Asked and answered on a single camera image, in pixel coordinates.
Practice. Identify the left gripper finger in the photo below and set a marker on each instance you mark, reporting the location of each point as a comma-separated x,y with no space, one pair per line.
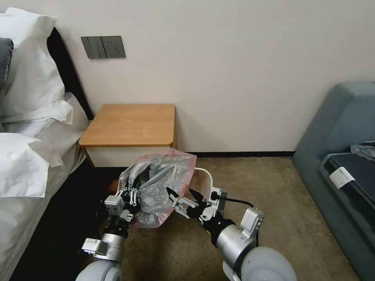
133,197
123,191

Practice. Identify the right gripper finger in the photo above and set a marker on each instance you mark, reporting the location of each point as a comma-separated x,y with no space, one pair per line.
197,198
180,205

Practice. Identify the translucent pink grey garbage bag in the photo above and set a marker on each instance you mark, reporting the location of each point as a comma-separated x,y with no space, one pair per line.
164,175

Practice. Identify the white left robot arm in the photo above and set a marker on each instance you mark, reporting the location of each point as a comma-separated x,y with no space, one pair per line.
103,265

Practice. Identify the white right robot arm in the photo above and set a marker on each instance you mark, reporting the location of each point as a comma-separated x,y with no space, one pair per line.
257,263

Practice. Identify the white trash can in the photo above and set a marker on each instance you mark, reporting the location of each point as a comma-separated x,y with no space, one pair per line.
205,181

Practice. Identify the clear plastic bag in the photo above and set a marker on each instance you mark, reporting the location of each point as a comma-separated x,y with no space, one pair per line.
364,150

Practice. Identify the black baseboard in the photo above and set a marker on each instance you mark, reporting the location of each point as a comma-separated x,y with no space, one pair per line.
240,154

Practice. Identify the wooden nightstand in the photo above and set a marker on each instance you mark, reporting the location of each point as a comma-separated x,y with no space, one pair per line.
129,126

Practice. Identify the white sheeted bed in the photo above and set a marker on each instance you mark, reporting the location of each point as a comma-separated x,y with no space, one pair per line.
26,222

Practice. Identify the white duvet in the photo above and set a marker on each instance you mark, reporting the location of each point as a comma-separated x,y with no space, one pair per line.
20,166

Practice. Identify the flat white pillow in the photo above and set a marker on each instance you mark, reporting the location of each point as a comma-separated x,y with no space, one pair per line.
44,115

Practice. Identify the black headboard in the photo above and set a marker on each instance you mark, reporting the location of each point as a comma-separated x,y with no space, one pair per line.
71,76

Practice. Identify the blue grey sofa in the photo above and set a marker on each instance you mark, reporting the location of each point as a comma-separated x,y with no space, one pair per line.
319,140

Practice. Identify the white paper label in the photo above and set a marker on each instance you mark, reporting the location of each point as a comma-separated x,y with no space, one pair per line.
341,178

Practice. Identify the large white pillow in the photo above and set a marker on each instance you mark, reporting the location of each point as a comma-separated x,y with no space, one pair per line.
27,73

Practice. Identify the dark sofa seat cushion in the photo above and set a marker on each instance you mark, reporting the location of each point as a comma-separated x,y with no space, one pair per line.
356,172

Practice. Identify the grey pillow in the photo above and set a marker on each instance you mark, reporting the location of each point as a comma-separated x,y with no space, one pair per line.
5,64

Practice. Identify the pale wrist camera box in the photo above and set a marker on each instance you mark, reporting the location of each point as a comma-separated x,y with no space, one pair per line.
218,202
113,204

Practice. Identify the grey wall socket plate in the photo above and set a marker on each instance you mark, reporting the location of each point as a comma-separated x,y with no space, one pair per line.
114,46

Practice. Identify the grey wall switch plate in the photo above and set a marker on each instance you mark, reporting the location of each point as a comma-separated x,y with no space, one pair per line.
92,46

